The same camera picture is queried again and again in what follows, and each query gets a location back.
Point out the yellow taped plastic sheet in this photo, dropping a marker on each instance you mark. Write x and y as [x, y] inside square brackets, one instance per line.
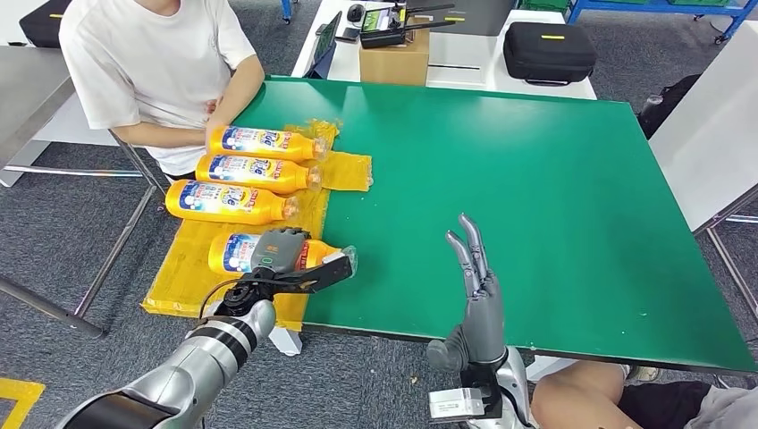
[189, 278]

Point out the white table leg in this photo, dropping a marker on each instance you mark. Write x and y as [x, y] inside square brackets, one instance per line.
[551, 368]
[285, 340]

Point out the black zip carrying case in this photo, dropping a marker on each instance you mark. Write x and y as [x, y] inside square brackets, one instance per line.
[549, 53]

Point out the blue frame leg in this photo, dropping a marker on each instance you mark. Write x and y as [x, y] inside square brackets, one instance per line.
[286, 9]

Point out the black phone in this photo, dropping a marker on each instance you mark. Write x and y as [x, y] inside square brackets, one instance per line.
[347, 34]

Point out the grey metal table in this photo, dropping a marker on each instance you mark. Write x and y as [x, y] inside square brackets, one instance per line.
[23, 95]

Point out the dark tablet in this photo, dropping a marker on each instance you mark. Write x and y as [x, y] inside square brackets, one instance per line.
[327, 47]

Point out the person's left forearm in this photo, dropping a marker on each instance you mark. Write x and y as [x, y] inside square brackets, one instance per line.
[240, 89]

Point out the yellow floor tape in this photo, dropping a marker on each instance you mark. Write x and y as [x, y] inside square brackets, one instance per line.
[18, 399]

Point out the blue metal frame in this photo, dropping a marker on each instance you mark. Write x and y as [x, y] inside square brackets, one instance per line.
[710, 7]

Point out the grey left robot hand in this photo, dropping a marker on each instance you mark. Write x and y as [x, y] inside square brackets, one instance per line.
[281, 250]

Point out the dark grey laptop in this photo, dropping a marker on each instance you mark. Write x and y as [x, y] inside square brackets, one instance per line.
[480, 18]

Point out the person's right forearm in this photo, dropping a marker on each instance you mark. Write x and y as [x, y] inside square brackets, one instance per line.
[160, 135]

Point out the person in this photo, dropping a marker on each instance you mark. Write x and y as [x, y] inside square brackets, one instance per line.
[142, 59]
[592, 397]

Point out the black mouse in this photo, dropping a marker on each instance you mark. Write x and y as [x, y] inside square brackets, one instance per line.
[355, 12]

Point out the black backpack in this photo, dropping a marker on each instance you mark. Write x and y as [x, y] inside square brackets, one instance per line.
[669, 106]

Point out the black remote controller with screen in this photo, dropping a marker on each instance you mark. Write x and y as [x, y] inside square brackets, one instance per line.
[382, 32]

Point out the orange detergent bottle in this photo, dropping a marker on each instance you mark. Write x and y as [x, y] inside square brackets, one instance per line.
[266, 142]
[237, 253]
[254, 173]
[225, 203]

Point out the brown cardboard box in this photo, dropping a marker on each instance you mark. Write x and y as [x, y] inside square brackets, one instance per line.
[394, 62]

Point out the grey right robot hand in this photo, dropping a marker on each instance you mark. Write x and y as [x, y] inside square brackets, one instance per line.
[480, 320]

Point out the black bag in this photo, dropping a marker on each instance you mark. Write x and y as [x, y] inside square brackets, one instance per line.
[44, 23]

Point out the white table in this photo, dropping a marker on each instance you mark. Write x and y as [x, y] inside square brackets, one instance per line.
[465, 74]
[710, 136]

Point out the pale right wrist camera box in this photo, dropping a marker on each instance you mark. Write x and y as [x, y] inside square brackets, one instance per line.
[459, 405]

